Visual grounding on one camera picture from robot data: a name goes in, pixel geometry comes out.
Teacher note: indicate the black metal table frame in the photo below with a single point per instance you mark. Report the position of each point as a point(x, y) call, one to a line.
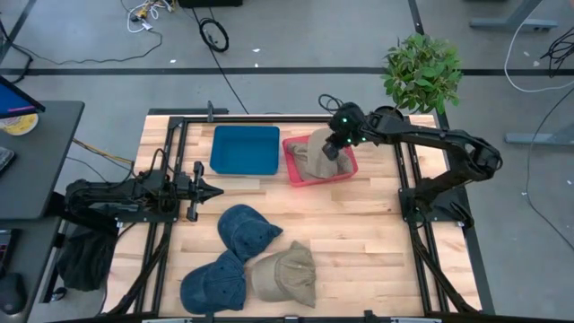
point(477, 269)

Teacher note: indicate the green potted plant black pot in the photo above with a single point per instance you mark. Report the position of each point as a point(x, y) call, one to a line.
point(421, 74)

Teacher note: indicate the black fabric bag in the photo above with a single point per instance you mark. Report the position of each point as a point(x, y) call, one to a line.
point(85, 260)

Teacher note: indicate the laptop with blue screen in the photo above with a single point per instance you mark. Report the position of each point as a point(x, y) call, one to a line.
point(13, 101)

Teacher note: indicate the grey desk leg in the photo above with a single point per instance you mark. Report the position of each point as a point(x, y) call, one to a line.
point(507, 23)
point(538, 138)

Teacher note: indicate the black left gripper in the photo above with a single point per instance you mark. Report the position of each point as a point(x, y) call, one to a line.
point(197, 193)

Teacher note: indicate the blue plastic bin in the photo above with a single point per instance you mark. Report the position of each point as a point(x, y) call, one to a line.
point(244, 150)

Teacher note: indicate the beige baseball cap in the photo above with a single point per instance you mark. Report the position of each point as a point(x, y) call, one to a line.
point(287, 273)
point(318, 157)
point(298, 154)

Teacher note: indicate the black side desk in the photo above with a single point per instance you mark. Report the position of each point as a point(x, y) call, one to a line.
point(40, 170)

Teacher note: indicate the black computer mouse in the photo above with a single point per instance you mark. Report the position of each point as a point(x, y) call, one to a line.
point(11, 294)

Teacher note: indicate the yellow white round bowl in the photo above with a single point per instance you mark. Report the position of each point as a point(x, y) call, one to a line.
point(20, 126)

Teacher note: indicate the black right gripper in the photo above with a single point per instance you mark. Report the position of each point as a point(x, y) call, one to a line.
point(347, 140)

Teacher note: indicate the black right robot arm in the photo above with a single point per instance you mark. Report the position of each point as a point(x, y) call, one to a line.
point(426, 134)

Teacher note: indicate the pink plastic bin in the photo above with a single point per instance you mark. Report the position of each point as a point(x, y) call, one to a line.
point(291, 168)

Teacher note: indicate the blue denim baseball cap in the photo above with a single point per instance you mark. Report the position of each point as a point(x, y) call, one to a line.
point(246, 231)
point(215, 285)

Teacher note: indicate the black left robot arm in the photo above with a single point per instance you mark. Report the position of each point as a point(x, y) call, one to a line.
point(103, 197)

